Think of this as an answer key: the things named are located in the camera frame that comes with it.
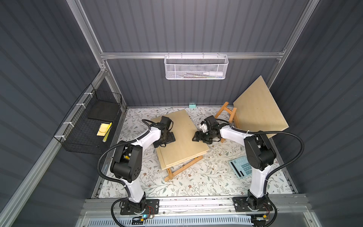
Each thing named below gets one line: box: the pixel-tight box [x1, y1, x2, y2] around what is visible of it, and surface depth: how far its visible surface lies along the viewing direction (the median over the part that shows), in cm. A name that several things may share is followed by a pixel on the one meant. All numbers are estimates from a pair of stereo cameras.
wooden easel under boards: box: [164, 155, 204, 182], surface depth 84 cm
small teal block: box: [188, 102, 197, 109], surface depth 122 cm
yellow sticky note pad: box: [96, 122, 110, 137], surface depth 76 cm
